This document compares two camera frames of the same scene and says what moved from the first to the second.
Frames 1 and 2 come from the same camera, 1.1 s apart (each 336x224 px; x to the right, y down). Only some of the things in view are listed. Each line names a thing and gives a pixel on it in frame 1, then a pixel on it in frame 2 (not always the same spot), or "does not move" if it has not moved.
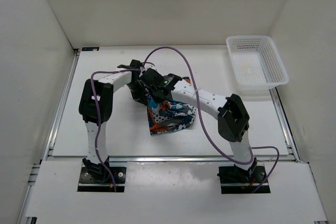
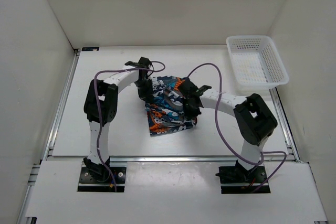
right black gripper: [150, 91] -> [188, 114]
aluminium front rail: [169, 159] does not move
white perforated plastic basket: [256, 62] does not move
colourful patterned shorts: [169, 115] does not move
